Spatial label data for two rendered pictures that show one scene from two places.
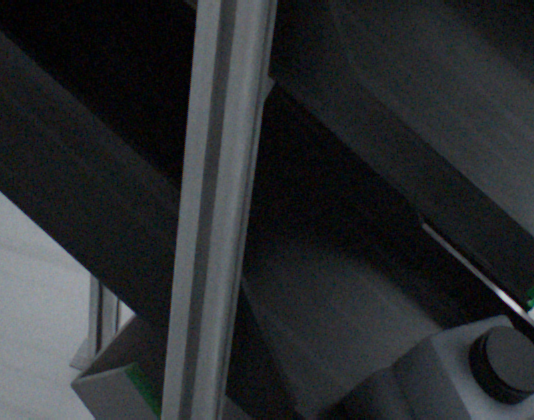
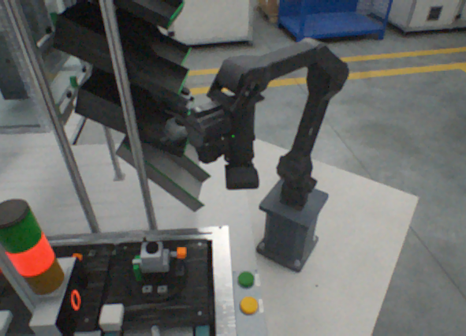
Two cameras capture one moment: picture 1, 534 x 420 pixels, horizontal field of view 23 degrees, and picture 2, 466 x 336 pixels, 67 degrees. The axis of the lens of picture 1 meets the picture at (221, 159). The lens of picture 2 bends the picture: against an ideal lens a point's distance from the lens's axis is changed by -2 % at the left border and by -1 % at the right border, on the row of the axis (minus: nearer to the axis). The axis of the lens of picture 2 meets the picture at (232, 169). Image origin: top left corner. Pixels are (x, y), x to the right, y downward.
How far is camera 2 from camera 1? 0.42 m
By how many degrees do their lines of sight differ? 15
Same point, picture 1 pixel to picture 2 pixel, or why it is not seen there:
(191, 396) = (134, 139)
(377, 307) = (161, 125)
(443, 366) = (171, 123)
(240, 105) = (125, 84)
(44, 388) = (109, 185)
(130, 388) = (124, 148)
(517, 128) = (168, 82)
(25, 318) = (100, 176)
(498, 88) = (163, 77)
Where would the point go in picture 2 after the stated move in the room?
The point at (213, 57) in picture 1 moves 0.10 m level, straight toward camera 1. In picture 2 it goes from (119, 77) to (125, 98)
